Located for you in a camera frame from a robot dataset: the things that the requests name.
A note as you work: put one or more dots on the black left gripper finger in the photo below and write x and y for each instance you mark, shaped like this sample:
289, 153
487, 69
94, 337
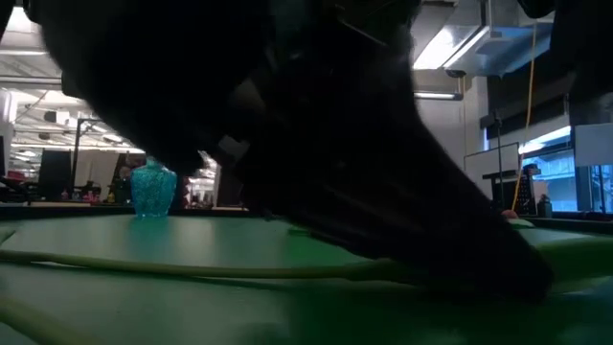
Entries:
455, 249

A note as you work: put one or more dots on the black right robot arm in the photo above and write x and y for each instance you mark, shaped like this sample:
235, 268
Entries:
584, 38

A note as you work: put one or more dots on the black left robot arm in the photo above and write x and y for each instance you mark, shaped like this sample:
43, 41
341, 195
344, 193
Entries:
143, 72

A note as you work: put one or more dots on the blue glass vase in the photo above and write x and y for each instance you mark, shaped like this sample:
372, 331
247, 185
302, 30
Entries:
153, 191

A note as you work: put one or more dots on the black standing desk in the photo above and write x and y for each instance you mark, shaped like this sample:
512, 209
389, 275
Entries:
503, 175

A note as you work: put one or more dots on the black perforated rack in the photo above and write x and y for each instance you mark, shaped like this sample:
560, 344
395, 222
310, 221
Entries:
527, 196

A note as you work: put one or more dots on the ceiling light strip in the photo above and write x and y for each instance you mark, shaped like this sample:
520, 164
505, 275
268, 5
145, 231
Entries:
438, 95

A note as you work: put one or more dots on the white ceiling air unit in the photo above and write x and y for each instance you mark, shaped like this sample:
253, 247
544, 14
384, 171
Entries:
479, 48

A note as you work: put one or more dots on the white sheet panel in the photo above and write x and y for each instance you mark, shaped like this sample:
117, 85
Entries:
594, 144

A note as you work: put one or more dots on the green table mat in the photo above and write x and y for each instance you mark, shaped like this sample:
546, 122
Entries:
143, 239

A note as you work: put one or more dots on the black monitor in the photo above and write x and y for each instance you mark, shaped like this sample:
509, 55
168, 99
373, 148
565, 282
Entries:
55, 172

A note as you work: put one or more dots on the black gantry frame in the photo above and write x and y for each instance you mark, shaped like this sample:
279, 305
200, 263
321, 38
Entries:
75, 153

